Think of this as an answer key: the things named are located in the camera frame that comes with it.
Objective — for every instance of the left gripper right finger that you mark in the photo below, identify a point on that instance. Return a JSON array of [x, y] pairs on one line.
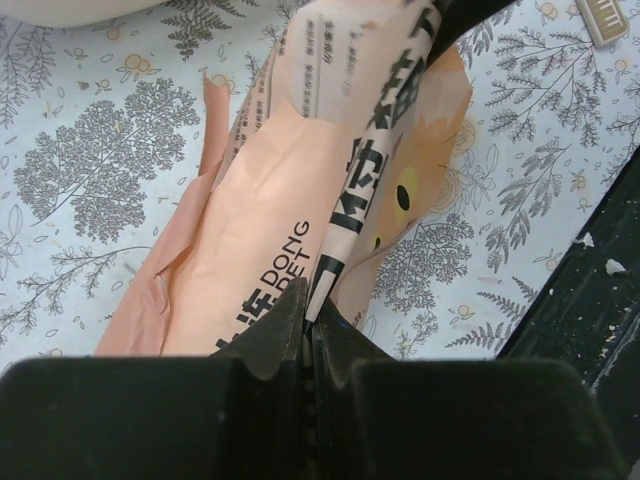
[[381, 418]]

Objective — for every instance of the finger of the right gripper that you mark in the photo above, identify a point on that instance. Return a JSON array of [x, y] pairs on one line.
[[458, 17]]

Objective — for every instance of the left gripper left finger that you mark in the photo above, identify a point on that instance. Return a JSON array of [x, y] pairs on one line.
[[234, 414]]

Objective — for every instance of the gold brown bookmark strip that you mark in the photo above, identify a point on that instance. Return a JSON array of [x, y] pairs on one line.
[[604, 20]]

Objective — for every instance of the pink cat litter bag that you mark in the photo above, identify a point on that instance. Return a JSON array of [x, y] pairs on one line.
[[340, 147]]

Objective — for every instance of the yellow plastic litter box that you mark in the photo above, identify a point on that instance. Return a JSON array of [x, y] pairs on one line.
[[71, 13]]

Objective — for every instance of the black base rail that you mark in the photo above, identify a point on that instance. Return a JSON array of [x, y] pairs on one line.
[[587, 313]]

